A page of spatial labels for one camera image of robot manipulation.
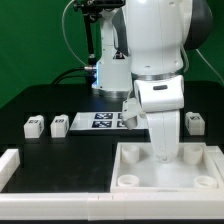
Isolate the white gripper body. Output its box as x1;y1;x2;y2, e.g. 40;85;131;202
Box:
122;75;184;161

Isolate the white square tabletop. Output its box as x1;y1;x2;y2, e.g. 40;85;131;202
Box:
110;143;224;193

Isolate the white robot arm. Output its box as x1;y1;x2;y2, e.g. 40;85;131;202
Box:
92;0;212;160

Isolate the white sheet with AprilTags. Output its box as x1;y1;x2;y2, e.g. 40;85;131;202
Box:
69;111;149;132

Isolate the white U-shaped obstacle fence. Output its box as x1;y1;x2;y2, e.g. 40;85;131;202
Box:
0;149;224;221

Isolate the black cable on table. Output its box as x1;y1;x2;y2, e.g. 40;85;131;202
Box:
51;67;98;85

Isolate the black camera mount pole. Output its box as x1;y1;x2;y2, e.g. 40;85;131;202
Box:
73;0;126;72

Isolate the grey cable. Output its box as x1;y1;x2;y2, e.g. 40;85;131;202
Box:
61;0;88;67

